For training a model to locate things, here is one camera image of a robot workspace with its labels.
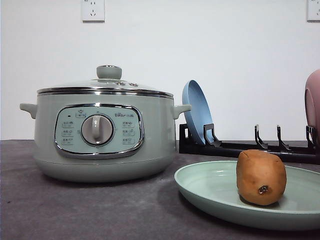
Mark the brown potato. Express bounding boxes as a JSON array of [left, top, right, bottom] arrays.
[[236, 149, 287, 206]]

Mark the white wall socket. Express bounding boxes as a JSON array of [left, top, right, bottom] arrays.
[[82, 0, 106, 24], [306, 0, 320, 23]]

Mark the white wall socket left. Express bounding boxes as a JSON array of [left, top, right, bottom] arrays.
[[82, 0, 106, 24]]

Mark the green electric steamer pot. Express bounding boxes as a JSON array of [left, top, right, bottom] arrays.
[[19, 92, 191, 183]]

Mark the glass lid with green knob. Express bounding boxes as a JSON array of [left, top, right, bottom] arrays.
[[37, 64, 173, 97]]

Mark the white wall socket right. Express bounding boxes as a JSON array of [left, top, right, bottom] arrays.
[[306, 0, 320, 23]]

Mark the pink plate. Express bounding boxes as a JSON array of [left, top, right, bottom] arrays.
[[304, 69, 320, 147]]

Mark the green plate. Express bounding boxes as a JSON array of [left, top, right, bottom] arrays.
[[174, 160, 320, 231]]

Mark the black dish rack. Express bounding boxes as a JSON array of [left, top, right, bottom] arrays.
[[179, 123, 316, 165]]

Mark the blue plate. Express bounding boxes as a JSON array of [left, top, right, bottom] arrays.
[[182, 80, 214, 144]]

